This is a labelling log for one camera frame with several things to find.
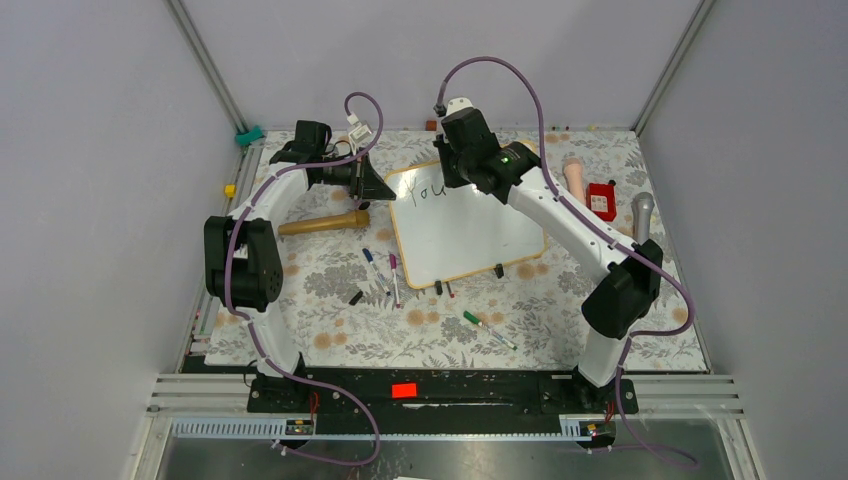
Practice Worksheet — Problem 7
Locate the magenta capped white marker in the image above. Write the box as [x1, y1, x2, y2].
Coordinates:
[389, 253, 402, 309]

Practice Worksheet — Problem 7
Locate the teal corner clip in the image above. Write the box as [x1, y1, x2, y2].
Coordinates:
[234, 125, 265, 148]

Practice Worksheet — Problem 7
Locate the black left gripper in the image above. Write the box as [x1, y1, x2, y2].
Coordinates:
[318, 149, 397, 202]

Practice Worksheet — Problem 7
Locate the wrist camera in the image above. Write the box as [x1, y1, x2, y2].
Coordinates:
[347, 113, 373, 145]
[433, 97, 474, 118]

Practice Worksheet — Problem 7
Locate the blue capped white marker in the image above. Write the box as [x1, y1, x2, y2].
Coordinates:
[362, 248, 392, 296]

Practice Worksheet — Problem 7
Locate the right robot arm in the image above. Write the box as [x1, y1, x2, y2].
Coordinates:
[434, 103, 663, 412]

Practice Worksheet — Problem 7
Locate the whiteboard wire stand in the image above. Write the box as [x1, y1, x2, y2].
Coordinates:
[432, 263, 505, 297]

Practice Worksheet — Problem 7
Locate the pink beige microphone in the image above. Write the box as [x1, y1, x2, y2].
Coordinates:
[563, 157, 586, 206]

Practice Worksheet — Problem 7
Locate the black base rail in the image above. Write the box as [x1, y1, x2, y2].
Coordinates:
[247, 367, 639, 435]

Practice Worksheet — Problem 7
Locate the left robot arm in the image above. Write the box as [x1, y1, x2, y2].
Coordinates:
[203, 120, 395, 411]

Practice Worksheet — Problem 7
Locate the red box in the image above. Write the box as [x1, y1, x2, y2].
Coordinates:
[586, 182, 617, 222]

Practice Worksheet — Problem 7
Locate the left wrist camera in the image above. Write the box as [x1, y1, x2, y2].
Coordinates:
[347, 113, 373, 145]

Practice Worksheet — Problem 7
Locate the red tape label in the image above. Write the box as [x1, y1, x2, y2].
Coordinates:
[390, 382, 418, 399]

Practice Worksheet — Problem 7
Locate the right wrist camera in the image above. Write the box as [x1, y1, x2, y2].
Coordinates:
[433, 97, 474, 118]

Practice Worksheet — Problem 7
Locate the silver microphone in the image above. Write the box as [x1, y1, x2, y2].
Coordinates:
[631, 192, 655, 244]

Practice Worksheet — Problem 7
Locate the green capped white marker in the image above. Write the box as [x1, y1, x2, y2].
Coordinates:
[462, 311, 518, 351]

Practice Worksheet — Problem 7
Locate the yellow framed whiteboard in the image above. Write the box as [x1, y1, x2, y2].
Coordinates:
[385, 160, 548, 289]

